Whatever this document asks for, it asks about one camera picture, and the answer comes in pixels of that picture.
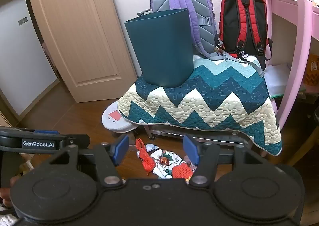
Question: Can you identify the orange mesh net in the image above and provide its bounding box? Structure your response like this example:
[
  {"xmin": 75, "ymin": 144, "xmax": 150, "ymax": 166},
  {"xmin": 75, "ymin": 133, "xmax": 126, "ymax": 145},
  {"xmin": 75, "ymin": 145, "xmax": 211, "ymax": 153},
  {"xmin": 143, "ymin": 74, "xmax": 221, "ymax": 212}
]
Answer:
[{"xmin": 172, "ymin": 164, "xmax": 196, "ymax": 179}]

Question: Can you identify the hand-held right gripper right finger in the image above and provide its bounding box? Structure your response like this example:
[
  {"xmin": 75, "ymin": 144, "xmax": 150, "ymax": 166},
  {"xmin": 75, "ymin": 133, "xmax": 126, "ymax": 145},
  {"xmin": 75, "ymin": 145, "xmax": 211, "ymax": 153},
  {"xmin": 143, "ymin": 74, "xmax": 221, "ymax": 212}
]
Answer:
[{"xmin": 183, "ymin": 135, "xmax": 265, "ymax": 188}]

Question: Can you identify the light wooden door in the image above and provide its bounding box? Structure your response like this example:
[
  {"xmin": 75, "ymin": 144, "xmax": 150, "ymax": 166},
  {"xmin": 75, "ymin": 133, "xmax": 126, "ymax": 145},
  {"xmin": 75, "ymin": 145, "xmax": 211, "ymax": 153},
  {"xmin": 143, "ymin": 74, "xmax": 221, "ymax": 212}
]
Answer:
[{"xmin": 23, "ymin": 0, "xmax": 137, "ymax": 103}]

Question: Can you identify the white printed bag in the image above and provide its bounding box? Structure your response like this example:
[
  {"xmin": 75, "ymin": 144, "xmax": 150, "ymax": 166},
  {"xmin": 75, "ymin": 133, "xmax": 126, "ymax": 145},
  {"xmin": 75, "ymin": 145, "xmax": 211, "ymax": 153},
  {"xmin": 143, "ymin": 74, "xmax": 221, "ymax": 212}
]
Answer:
[{"xmin": 148, "ymin": 149, "xmax": 197, "ymax": 179}]

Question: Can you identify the person's left hand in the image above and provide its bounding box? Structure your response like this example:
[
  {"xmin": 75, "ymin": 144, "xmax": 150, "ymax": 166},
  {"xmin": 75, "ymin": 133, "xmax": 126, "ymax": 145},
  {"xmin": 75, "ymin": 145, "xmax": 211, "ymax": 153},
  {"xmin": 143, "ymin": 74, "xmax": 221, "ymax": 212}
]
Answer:
[{"xmin": 0, "ymin": 176, "xmax": 21, "ymax": 208}]

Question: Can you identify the red plastic bag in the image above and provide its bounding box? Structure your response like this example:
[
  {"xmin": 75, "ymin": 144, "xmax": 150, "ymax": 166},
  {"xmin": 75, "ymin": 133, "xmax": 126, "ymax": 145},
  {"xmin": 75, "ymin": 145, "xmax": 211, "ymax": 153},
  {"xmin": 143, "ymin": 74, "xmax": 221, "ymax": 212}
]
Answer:
[{"xmin": 135, "ymin": 139, "xmax": 156, "ymax": 174}]

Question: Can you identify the purple grey backpack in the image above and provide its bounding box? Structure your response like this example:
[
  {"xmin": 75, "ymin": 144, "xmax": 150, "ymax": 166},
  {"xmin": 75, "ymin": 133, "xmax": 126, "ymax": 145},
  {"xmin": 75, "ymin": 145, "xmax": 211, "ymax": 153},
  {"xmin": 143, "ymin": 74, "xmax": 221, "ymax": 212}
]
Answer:
[{"xmin": 150, "ymin": 0, "xmax": 226, "ymax": 60}]

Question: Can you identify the pink desk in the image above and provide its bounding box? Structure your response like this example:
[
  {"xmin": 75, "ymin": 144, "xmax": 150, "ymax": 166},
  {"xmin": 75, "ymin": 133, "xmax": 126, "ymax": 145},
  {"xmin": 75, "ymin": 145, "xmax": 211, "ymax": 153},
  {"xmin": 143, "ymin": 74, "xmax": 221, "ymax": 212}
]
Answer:
[{"xmin": 262, "ymin": 0, "xmax": 319, "ymax": 122}]

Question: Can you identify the wooden furniture leg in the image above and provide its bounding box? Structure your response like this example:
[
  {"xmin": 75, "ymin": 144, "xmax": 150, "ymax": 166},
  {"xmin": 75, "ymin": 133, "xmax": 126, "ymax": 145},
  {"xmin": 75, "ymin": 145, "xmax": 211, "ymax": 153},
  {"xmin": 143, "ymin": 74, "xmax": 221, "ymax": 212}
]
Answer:
[{"xmin": 287, "ymin": 114, "xmax": 319, "ymax": 167}]

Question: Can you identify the red black backpack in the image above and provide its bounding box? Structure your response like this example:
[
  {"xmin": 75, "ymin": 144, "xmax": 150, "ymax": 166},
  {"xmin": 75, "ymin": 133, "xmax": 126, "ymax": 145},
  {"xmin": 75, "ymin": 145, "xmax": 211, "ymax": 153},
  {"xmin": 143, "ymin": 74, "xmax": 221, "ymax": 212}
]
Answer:
[{"xmin": 214, "ymin": 0, "xmax": 273, "ymax": 60}]

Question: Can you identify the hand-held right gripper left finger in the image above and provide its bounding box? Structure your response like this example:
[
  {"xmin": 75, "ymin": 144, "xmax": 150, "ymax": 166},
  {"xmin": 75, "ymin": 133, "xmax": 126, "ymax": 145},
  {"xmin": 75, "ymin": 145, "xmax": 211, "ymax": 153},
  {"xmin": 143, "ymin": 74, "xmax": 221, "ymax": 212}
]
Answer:
[{"xmin": 50, "ymin": 134, "xmax": 129, "ymax": 188}]

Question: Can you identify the teal zigzag quilt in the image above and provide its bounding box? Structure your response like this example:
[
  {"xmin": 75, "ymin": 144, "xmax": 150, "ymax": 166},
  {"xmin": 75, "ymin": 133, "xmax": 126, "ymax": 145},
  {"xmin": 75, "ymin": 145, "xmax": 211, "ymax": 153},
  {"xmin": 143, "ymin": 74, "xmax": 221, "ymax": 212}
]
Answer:
[{"xmin": 117, "ymin": 54, "xmax": 283, "ymax": 157}]

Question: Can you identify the white round device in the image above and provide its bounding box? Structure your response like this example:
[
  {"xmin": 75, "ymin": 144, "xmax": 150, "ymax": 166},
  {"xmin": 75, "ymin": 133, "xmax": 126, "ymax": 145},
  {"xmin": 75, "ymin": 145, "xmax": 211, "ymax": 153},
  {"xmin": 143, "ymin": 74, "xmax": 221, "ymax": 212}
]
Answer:
[{"xmin": 102, "ymin": 100, "xmax": 137, "ymax": 134}]

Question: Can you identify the metal bench frame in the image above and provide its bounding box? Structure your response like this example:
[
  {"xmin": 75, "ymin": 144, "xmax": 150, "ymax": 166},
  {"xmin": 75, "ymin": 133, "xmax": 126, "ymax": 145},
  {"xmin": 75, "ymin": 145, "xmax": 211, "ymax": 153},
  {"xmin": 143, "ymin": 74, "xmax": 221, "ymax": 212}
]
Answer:
[{"xmin": 142, "ymin": 123, "xmax": 252, "ymax": 148}]

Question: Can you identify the white closet door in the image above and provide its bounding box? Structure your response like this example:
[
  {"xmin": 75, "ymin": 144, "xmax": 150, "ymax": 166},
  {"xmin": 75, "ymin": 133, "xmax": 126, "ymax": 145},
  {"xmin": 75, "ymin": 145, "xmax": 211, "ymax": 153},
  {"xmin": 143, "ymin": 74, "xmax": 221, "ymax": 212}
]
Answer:
[{"xmin": 0, "ymin": 0, "xmax": 60, "ymax": 122}]

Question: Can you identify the white board green edge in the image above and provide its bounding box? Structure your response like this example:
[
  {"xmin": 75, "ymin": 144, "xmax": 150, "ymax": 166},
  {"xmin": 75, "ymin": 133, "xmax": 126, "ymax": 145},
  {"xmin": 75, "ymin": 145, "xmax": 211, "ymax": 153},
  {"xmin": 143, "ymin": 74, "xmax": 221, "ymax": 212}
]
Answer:
[{"xmin": 263, "ymin": 64, "xmax": 292, "ymax": 98}]

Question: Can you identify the teal plastic bin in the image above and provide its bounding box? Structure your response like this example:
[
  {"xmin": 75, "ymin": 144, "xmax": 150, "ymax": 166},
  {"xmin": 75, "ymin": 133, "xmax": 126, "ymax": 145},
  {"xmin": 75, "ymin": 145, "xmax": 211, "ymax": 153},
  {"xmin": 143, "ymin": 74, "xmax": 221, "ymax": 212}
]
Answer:
[{"xmin": 124, "ymin": 9, "xmax": 194, "ymax": 87}]

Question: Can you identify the yellow printed bag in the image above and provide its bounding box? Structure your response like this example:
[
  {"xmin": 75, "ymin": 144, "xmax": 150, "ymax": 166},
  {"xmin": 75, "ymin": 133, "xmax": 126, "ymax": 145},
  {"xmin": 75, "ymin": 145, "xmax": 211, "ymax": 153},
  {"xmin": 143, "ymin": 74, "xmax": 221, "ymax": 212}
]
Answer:
[{"xmin": 304, "ymin": 54, "xmax": 319, "ymax": 87}]

